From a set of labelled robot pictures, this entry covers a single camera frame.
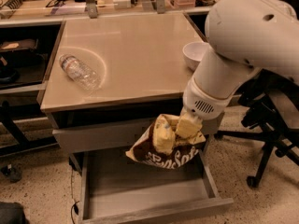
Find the upper drawer front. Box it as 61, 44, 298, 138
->
51, 112, 225, 155

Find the metal coil stand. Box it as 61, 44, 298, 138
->
0, 0, 22, 19

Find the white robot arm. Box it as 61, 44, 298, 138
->
149, 0, 299, 156

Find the black desk leg frame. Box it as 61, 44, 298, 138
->
0, 101, 57, 157

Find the grey drawer cabinet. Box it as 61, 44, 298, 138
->
36, 12, 238, 224

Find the brown chip bag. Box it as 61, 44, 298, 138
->
126, 114, 206, 170

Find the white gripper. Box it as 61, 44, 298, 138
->
152, 77, 233, 155

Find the clear plastic water bottle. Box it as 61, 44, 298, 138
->
59, 54, 101, 91

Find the white bowl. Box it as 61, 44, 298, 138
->
182, 42, 209, 71

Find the open middle drawer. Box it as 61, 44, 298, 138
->
78, 147, 233, 224

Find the black office chair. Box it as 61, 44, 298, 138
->
214, 0, 299, 189

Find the black cable on floor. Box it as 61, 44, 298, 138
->
68, 168, 80, 224

